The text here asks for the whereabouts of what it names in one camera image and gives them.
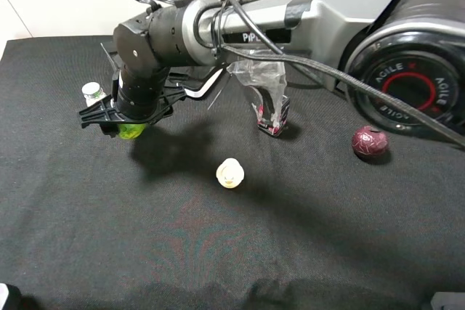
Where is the black table cloth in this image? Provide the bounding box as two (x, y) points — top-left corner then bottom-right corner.
(1, 37), (464, 309)

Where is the white cream round toy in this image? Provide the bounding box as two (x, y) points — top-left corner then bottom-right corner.
(216, 158), (245, 189)

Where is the small white-capped bottle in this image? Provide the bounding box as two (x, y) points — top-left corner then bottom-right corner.
(81, 81), (106, 107)

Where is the black white board eraser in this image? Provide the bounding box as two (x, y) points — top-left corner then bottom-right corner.
(169, 67), (225, 99)

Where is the clear plastic wrap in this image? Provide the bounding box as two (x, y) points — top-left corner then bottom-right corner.
(217, 60), (287, 119)

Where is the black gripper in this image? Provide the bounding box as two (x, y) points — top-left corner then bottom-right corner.
(76, 66), (187, 137)

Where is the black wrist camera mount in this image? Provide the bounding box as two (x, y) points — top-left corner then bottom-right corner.
(100, 41), (120, 70)

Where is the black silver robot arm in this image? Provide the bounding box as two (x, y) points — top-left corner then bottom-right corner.
(78, 0), (464, 145)

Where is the black red patterned box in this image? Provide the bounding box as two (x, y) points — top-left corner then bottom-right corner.
(257, 91), (290, 138)

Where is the green lime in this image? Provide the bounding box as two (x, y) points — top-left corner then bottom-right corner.
(118, 124), (146, 139)

